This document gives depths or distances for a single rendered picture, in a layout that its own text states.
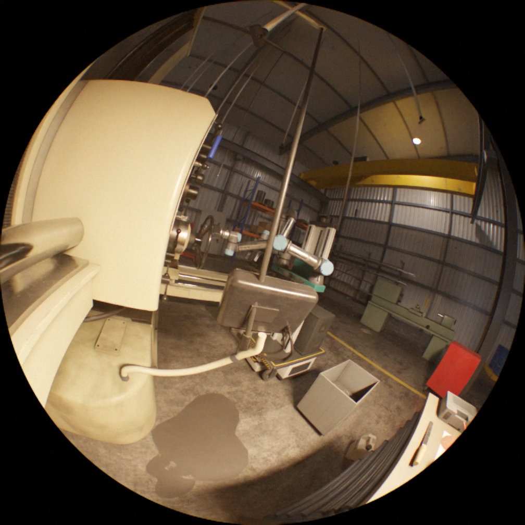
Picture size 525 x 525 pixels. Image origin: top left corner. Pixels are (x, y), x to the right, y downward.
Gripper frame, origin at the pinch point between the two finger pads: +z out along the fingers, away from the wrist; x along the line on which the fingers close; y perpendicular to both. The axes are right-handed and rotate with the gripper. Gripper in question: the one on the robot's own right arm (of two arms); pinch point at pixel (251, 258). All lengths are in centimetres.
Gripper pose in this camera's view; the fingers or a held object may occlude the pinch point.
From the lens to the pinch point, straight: 160.3
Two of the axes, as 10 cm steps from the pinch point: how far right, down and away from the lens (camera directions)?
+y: 5.9, 5.2, 6.2
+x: -6.4, -1.6, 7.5
